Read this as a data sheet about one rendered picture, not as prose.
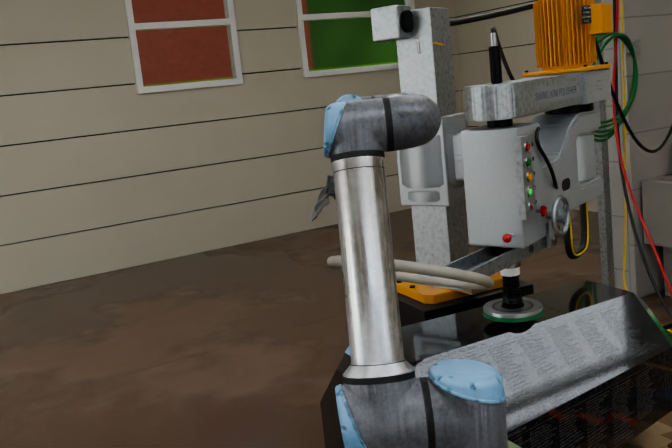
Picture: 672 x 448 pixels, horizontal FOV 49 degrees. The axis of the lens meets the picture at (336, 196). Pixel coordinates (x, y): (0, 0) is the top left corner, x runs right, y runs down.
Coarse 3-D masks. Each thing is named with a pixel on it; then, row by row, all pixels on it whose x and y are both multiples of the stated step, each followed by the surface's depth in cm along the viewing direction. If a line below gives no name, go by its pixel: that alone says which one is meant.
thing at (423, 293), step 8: (496, 280) 343; (400, 288) 350; (408, 288) 344; (416, 288) 343; (424, 288) 341; (432, 288) 340; (440, 288) 339; (408, 296) 344; (416, 296) 336; (424, 296) 330; (432, 296) 329; (440, 296) 330; (448, 296) 332; (456, 296) 334; (464, 296) 336
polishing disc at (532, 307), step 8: (488, 304) 275; (496, 304) 274; (528, 304) 270; (536, 304) 269; (488, 312) 267; (496, 312) 265; (504, 312) 264; (512, 312) 263; (520, 312) 262; (528, 312) 262; (536, 312) 262
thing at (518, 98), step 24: (576, 72) 294; (600, 72) 305; (480, 96) 249; (504, 96) 247; (528, 96) 253; (552, 96) 269; (576, 96) 288; (600, 96) 306; (480, 120) 252; (504, 120) 256
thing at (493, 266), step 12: (540, 240) 275; (552, 240) 276; (480, 252) 261; (492, 252) 268; (516, 252) 259; (528, 252) 267; (456, 264) 248; (468, 264) 254; (480, 264) 258; (492, 264) 244; (504, 264) 251; (432, 276) 236; (456, 288) 231
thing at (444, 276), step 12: (336, 264) 206; (396, 264) 192; (408, 264) 192; (420, 264) 192; (432, 264) 194; (396, 276) 237; (408, 276) 237; (420, 276) 237; (444, 276) 193; (456, 276) 194; (468, 276) 196; (480, 276) 199; (468, 288) 226; (480, 288) 219
